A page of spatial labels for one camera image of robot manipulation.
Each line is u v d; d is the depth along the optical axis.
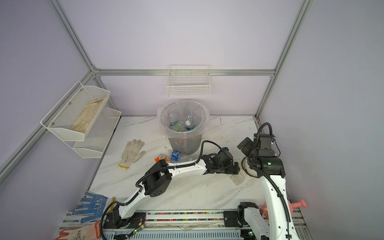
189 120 0.92
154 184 0.55
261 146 0.51
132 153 0.98
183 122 0.91
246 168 0.90
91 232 0.69
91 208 0.77
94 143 0.90
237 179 0.82
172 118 0.88
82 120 0.77
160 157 0.93
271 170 0.45
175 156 0.91
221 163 0.69
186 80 0.95
